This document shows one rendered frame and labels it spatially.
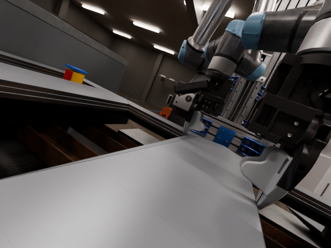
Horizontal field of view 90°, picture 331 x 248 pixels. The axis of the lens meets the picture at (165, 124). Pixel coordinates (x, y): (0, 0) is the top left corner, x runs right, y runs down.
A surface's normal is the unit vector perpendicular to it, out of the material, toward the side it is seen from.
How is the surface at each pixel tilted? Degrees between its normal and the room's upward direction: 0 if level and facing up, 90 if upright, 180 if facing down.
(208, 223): 0
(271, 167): 93
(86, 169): 0
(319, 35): 90
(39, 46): 90
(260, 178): 93
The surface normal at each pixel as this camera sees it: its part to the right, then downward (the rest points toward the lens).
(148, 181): 0.40, -0.90
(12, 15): 0.84, 0.43
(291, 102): -0.37, 0.00
